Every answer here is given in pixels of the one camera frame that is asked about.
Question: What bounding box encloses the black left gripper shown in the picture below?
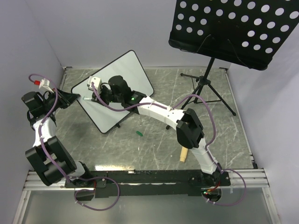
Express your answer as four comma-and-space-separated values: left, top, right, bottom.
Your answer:
43, 87, 80, 112

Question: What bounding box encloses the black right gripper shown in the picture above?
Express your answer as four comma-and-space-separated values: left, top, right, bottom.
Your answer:
91, 86, 123, 108

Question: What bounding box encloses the white whiteboard with black frame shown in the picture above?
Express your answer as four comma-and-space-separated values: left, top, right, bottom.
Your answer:
71, 50, 154, 133

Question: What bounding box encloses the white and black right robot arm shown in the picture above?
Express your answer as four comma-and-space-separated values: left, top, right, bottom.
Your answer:
87, 76, 224, 186

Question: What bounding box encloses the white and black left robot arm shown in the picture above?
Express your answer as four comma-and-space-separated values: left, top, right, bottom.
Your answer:
21, 90, 93, 188

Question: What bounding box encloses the beige microphone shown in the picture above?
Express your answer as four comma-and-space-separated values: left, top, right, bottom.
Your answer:
179, 147, 188, 163

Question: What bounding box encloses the black perforated music stand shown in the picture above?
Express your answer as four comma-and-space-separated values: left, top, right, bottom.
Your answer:
165, 0, 299, 130

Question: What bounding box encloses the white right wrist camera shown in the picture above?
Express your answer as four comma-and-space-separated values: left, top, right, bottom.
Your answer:
87, 76, 102, 94

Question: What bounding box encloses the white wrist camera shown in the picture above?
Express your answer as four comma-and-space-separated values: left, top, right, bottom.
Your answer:
34, 78, 54, 93
87, 76, 102, 94

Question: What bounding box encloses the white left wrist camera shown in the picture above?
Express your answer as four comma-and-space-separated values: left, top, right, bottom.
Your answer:
34, 78, 54, 93

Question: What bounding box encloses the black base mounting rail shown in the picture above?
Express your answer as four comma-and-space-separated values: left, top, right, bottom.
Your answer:
64, 169, 231, 198

